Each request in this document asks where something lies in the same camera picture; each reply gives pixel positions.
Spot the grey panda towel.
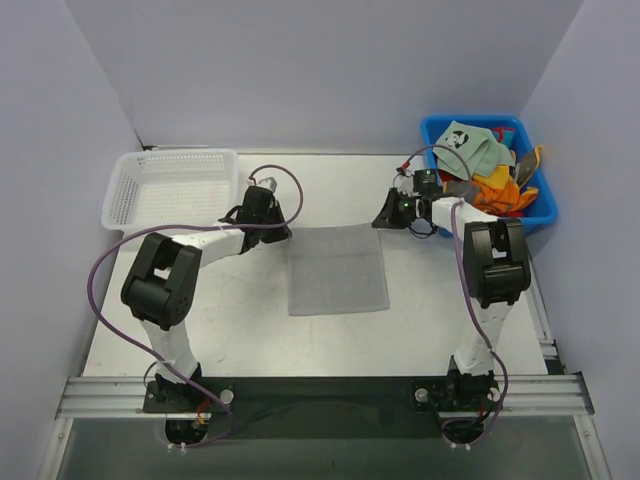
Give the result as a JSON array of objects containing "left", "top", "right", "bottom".
[{"left": 288, "top": 224, "right": 390, "bottom": 316}]

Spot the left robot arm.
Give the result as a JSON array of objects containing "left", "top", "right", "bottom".
[{"left": 121, "top": 177, "right": 291, "bottom": 397}]

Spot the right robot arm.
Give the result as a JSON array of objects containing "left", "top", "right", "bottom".
[{"left": 372, "top": 188, "right": 531, "bottom": 405}]

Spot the green panda towel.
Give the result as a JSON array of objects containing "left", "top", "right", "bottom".
[{"left": 433, "top": 121, "right": 515, "bottom": 180}]

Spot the orange towel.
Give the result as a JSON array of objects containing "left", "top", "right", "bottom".
[{"left": 439, "top": 167, "right": 541, "bottom": 219}]

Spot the white perforated plastic basket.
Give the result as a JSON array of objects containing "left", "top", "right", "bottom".
[{"left": 101, "top": 148, "right": 239, "bottom": 234}]

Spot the red blue towel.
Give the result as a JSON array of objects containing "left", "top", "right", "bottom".
[{"left": 491, "top": 126, "right": 516, "bottom": 149}]

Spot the grey orange-edged towel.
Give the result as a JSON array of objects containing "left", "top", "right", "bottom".
[{"left": 513, "top": 145, "right": 543, "bottom": 189}]

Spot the blue plastic bin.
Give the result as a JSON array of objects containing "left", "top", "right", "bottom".
[{"left": 420, "top": 114, "right": 558, "bottom": 234}]

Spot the black base mat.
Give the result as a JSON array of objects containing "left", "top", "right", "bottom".
[{"left": 142, "top": 375, "right": 501, "bottom": 441}]

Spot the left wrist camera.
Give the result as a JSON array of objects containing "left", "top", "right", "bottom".
[{"left": 247, "top": 176, "right": 277, "bottom": 193}]

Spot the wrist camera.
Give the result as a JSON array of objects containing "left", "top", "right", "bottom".
[
  {"left": 412, "top": 169, "right": 443, "bottom": 198},
  {"left": 247, "top": 176, "right": 277, "bottom": 193}
]

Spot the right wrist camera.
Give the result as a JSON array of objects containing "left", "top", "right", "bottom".
[{"left": 412, "top": 169, "right": 443, "bottom": 198}]

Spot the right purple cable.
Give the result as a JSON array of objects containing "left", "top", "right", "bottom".
[{"left": 397, "top": 143, "right": 510, "bottom": 446}]

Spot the purple cable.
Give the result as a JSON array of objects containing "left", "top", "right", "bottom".
[
  {"left": 87, "top": 164, "right": 305, "bottom": 449},
  {"left": 397, "top": 143, "right": 510, "bottom": 446}
]

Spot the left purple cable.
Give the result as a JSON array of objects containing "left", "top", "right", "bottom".
[{"left": 87, "top": 164, "right": 305, "bottom": 449}]

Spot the aluminium front rail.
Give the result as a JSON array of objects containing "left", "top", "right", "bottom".
[{"left": 39, "top": 375, "right": 611, "bottom": 479}]

